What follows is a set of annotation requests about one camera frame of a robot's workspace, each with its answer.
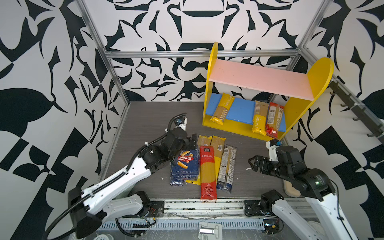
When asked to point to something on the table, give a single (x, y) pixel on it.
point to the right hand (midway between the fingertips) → (256, 161)
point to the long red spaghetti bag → (208, 187)
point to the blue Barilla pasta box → (185, 167)
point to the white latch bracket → (210, 231)
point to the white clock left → (104, 237)
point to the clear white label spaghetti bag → (226, 167)
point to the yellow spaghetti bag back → (218, 143)
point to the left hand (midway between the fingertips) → (188, 131)
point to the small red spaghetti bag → (275, 114)
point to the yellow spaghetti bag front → (260, 118)
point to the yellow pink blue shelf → (267, 102)
